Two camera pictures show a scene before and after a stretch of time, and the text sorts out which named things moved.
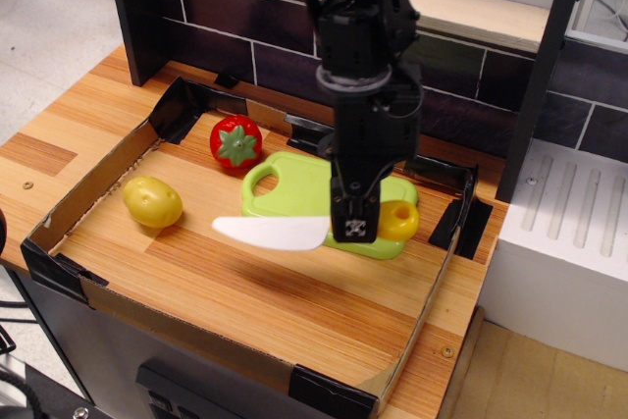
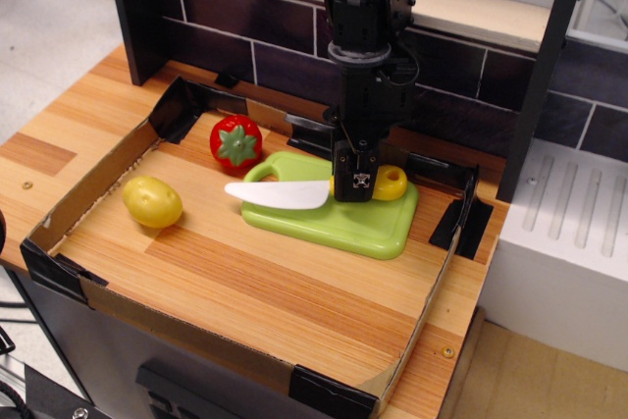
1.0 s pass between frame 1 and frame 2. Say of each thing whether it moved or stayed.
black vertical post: stayed
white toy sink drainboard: stayed
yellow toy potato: stayed
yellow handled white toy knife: moved
